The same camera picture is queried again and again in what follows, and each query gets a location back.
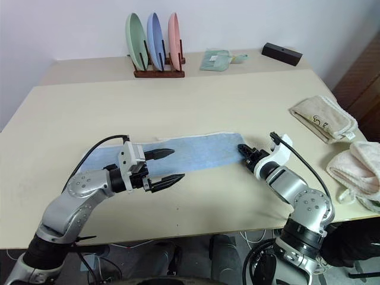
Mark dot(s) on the black rectangular block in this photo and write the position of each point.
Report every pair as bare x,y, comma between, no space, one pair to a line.
281,53

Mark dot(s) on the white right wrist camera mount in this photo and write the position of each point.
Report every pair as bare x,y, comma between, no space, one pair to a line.
281,155

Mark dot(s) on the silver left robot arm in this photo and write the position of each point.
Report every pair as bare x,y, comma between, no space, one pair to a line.
77,184

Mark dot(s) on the light blue towel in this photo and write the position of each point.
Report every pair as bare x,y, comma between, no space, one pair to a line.
202,153

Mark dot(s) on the brown wooden door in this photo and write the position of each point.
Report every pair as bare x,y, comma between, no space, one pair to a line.
360,89

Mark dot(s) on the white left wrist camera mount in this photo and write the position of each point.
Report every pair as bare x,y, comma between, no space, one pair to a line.
128,154

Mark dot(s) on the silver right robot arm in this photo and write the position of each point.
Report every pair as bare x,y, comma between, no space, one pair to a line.
285,181

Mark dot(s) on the black bulky object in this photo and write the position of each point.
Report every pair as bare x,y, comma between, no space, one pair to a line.
350,245

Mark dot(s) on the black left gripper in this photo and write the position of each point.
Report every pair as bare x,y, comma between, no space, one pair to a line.
139,178

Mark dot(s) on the beige folded towel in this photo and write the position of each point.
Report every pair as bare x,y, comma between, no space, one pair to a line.
323,117

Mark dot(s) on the dark rounded shape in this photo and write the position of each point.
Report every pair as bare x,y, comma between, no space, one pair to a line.
225,258
167,256

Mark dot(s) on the pale pink folded towel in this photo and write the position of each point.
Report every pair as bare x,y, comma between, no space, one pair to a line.
354,169

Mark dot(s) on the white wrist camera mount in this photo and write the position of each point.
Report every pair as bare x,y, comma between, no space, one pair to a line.
128,154
281,155

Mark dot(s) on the blue plate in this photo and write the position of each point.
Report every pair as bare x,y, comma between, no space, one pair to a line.
154,37

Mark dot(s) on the green plate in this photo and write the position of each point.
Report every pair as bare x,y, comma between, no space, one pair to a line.
135,38

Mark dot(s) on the pink plate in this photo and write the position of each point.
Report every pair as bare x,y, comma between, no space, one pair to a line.
174,38

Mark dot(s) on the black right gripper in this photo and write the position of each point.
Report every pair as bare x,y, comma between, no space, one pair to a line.
254,156

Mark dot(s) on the dark wooden plate rack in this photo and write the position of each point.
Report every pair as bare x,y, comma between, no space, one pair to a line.
158,73

